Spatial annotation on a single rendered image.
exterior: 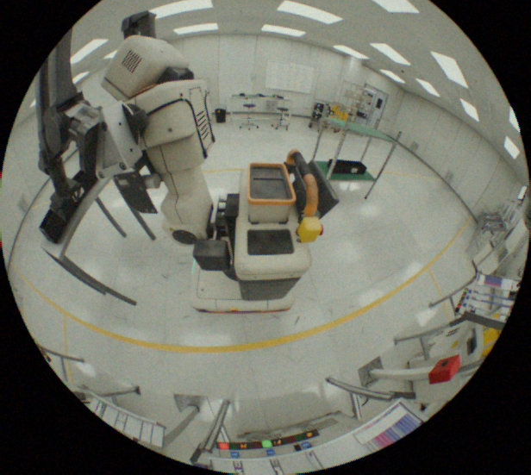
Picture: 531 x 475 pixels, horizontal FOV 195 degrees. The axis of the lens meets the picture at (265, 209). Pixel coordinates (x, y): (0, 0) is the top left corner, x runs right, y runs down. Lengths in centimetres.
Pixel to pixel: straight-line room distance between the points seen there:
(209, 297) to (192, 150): 81
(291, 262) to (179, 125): 45
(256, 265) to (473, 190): 853
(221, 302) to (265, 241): 58
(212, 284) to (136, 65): 102
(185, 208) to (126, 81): 39
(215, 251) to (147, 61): 56
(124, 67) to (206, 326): 134
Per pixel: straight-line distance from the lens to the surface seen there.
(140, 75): 40
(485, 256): 463
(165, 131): 35
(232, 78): 607
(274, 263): 46
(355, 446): 77
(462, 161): 872
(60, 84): 43
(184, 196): 53
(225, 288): 99
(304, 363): 131
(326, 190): 53
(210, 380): 132
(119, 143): 29
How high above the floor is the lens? 123
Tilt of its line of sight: 46 degrees down
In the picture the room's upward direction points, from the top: 7 degrees clockwise
